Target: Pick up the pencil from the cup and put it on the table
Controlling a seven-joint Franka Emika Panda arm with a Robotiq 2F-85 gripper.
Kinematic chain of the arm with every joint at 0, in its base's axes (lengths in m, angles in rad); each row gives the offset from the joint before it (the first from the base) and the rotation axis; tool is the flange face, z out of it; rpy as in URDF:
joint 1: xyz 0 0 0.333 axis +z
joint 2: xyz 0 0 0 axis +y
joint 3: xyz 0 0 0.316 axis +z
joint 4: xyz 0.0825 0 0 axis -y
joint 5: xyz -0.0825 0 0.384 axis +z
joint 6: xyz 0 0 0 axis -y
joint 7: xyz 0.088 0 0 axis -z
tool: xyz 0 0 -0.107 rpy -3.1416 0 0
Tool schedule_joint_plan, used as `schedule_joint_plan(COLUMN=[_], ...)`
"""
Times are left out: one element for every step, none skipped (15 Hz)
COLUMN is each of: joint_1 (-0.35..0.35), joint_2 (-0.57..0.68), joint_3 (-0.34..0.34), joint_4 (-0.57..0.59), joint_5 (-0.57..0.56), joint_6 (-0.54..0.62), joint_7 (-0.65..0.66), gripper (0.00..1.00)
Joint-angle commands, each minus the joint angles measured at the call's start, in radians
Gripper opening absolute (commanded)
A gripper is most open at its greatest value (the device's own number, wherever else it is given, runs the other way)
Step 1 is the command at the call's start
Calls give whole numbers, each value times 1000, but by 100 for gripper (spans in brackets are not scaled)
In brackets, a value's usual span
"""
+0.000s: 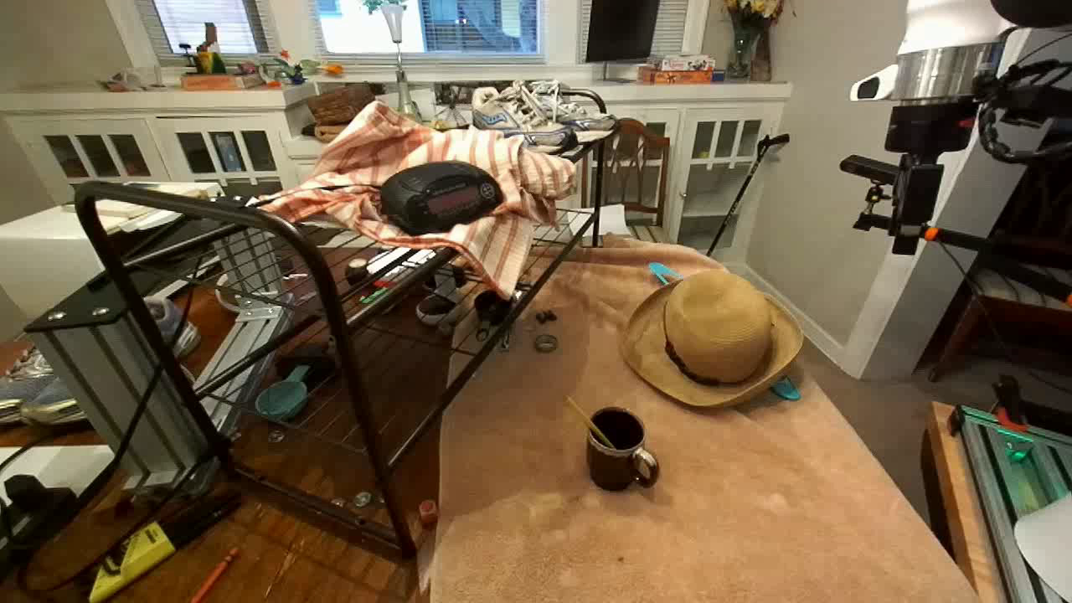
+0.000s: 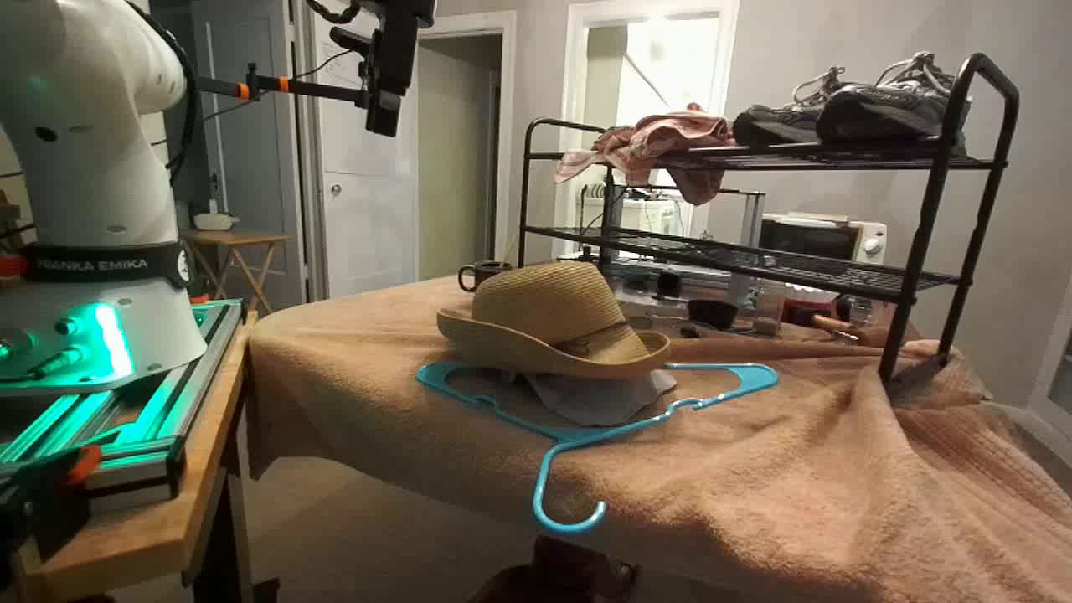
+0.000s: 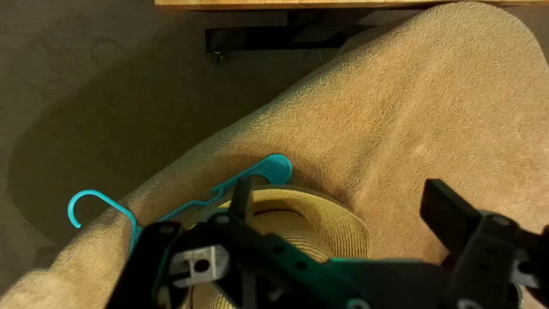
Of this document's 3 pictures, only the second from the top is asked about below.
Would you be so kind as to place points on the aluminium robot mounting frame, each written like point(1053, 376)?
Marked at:
point(134, 413)

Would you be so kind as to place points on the tan straw hat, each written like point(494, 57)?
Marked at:
point(546, 313)

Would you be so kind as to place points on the black cup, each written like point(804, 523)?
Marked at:
point(482, 275)

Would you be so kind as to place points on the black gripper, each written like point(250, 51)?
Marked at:
point(402, 37)

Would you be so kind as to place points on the short black bar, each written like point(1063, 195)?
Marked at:
point(349, 42)

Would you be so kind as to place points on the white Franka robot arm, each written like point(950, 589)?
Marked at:
point(88, 169)

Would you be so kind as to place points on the blue plastic clothes hanger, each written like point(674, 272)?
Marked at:
point(558, 440)

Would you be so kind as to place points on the pink cloth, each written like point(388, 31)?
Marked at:
point(656, 138)

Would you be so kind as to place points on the orange clamp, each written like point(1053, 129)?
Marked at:
point(80, 463)

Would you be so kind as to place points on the clear storage container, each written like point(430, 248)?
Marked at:
point(680, 212)

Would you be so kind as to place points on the black shoe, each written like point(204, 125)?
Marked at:
point(892, 115)

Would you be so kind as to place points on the black folded garment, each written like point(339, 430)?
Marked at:
point(774, 125)

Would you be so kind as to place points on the grey sneaker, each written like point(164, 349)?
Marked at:
point(820, 88)
point(920, 72)

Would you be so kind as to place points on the black rod with orange clamps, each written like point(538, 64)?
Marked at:
point(311, 88)

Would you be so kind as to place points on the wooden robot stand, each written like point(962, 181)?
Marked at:
point(145, 523)

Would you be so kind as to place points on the small black pot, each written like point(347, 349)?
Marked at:
point(710, 313)

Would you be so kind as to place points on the white door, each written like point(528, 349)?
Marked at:
point(370, 190)

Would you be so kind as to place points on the black metal shoe rack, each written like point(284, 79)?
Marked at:
point(924, 212)

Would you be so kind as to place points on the dark object under table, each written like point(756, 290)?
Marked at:
point(558, 574)

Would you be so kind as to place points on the white bowl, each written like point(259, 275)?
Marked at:
point(216, 221)

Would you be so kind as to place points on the wooden folding table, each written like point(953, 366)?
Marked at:
point(235, 238)

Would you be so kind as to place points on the white toaster oven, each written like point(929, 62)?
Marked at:
point(826, 238)

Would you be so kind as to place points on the brown tablecloth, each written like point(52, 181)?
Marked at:
point(780, 479)

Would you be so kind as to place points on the grey cloth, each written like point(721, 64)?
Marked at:
point(590, 401)

